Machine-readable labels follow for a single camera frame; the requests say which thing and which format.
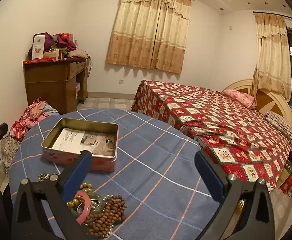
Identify purple bag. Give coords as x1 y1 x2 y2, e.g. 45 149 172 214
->
44 32 55 53

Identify beige cloth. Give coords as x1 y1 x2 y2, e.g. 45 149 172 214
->
67 50 88 59

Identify green jade bracelet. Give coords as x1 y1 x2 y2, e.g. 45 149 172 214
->
70 192 107 215

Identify pile of colourful clothes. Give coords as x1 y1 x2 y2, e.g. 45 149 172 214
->
9 97 60 140

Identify wooden bed headboard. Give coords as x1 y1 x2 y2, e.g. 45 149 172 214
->
222 79 292 140

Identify dark cables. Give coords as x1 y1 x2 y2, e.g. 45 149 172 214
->
85 54 92 78

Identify small red box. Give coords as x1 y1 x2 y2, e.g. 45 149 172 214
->
279 177 292 193

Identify white upright carton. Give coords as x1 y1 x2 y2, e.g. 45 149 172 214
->
31 34 47 60

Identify wide beige patterned curtain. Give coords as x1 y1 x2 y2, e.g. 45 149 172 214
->
106 0 192 75

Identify magenta cloth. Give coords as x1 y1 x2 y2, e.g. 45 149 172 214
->
57 34 76 51

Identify flat red box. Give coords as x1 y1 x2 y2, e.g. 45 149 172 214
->
23 56 68 65

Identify pink metal tin box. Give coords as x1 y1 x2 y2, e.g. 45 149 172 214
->
41 118 119 173

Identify pink bangle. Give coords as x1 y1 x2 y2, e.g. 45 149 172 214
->
75 190 93 225

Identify blue checked tablecloth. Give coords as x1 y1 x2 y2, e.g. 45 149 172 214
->
7 109 239 240

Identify yellow amber bead bracelet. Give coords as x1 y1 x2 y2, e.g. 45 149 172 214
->
66 182 94 209

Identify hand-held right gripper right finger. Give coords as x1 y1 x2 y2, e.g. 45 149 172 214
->
194 150 282 240

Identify printed paper liner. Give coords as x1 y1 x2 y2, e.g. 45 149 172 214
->
52 127 117 155

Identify narrow beige patterned curtain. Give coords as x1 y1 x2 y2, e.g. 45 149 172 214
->
249 14 292 103

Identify striped pillow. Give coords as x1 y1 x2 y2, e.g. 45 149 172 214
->
264 110 292 140

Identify silver metal bracelet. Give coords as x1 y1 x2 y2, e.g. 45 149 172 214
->
37 173 59 182

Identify grey speckled mat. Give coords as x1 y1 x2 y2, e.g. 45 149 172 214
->
0 134 20 178

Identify red patterned bedspread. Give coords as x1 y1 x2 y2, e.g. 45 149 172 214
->
131 79 292 190

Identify pink pillow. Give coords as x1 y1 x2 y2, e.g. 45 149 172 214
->
222 89 257 110

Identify black curtain rod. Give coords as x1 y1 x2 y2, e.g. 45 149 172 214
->
252 11 292 21

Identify brown wooden desk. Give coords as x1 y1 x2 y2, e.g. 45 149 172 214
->
23 57 89 115

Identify brown wooden bead necklace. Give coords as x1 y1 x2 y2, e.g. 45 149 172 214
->
85 194 128 235

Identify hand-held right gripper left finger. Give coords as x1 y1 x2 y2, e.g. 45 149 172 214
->
11 150 94 240

